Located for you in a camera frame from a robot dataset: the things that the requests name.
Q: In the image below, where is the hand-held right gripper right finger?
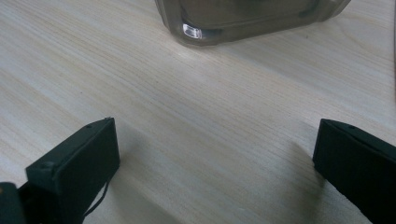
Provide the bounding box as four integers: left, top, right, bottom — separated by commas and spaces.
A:
312, 119, 396, 224

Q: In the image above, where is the thin black finger wire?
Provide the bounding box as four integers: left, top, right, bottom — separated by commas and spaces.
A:
83, 179, 110, 218

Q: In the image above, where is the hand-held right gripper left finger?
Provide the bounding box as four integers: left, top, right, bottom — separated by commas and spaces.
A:
24, 117, 120, 224

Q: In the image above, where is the transparent brown plastic storage box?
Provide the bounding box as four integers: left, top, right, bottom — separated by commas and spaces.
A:
154, 0, 353, 47

